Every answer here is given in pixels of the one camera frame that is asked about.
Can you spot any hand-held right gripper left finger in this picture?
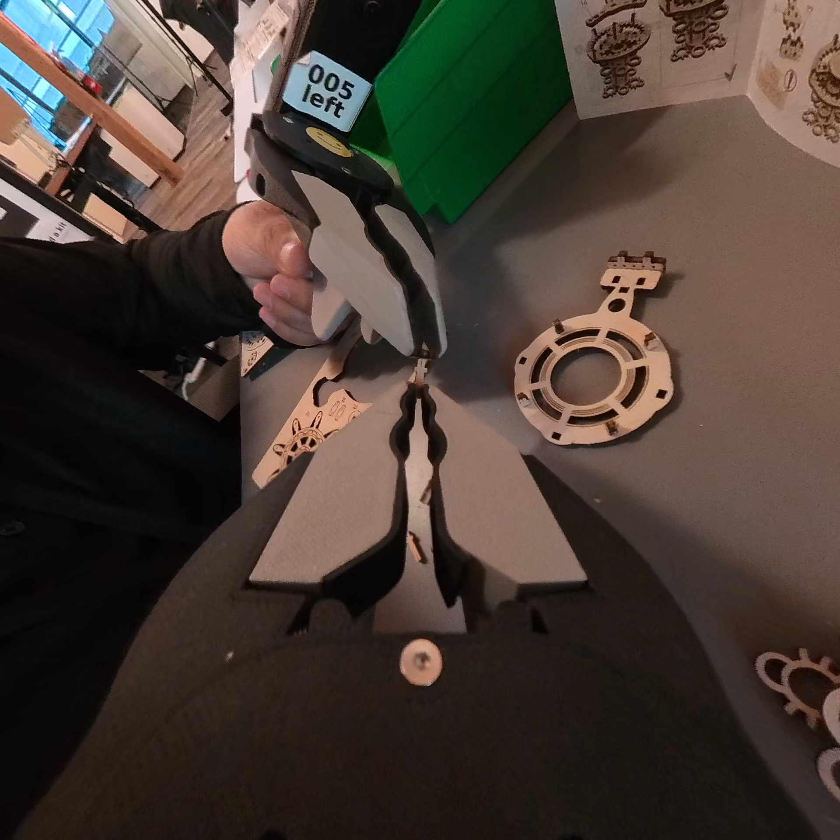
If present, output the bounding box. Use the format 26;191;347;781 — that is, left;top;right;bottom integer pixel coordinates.
248;382;417;619

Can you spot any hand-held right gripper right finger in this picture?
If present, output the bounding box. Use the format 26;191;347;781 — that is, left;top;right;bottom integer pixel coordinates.
419;385;588;610

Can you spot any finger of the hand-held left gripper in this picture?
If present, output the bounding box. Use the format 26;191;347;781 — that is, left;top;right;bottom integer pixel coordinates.
377;205;449;361
290;169;422;357

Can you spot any person's left forearm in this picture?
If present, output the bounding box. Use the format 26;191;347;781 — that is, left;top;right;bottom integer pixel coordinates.
0;211;265;395

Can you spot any printed wooden parts sheet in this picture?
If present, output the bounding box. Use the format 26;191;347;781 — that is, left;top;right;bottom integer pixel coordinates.
239;331;271;378
252;322;375;490

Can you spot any person's left hand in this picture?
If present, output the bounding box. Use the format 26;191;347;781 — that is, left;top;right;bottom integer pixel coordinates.
222;202;326;347

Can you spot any green plastic bin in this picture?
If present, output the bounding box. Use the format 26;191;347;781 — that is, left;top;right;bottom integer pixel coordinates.
351;0;572;225

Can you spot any wooden beam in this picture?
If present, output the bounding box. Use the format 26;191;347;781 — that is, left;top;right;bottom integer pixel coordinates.
0;13;186;186

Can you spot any person's black jacket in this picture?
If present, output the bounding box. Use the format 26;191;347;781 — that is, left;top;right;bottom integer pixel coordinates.
0;354;244;840

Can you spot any framed white sign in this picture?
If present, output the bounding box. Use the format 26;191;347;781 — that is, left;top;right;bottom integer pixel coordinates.
0;174;96;245

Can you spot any large window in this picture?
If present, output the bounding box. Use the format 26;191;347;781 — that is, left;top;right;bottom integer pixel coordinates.
0;0;89;109

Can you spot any folded paper instruction sheet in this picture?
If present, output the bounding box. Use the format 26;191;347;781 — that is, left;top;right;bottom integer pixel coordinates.
554;0;840;161

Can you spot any wooden gear assembly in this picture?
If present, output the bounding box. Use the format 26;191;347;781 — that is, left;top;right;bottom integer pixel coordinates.
755;646;840;798

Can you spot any wooden ring plate part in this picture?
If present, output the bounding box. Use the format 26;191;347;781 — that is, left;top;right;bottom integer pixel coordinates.
514;249;676;447

